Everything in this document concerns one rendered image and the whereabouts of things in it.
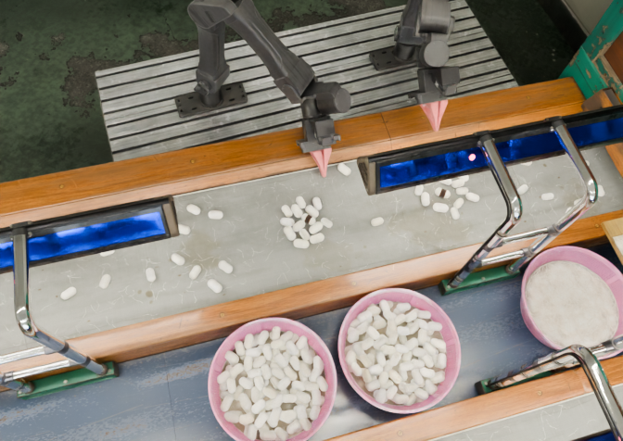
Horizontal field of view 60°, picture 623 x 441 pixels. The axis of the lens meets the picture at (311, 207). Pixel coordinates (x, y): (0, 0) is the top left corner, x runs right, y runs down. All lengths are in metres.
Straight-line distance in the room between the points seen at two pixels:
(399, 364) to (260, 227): 0.45
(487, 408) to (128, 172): 0.98
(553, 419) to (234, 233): 0.81
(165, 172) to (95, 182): 0.17
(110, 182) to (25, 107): 1.29
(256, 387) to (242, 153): 0.57
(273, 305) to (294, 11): 1.85
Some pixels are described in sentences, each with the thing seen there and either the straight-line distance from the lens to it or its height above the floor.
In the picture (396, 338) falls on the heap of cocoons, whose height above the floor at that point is 0.74.
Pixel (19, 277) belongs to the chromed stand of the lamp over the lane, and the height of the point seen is 1.12.
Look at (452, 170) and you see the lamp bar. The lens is 1.05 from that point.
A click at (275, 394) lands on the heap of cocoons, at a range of 1.19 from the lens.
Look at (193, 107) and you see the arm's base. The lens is 1.57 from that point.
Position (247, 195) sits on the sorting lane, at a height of 0.74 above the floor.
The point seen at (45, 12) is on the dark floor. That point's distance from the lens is 2.97.
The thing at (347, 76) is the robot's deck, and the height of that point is 0.67.
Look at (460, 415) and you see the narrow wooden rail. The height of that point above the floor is 0.76.
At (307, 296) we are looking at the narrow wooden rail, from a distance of 1.21.
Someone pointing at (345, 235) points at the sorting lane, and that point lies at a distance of 1.30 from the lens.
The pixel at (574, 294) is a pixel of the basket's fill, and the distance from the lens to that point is 1.42.
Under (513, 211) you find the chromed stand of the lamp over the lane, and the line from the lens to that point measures 1.00.
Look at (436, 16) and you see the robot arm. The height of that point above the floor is 1.04.
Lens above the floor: 1.93
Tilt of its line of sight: 64 degrees down
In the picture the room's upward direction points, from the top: 7 degrees clockwise
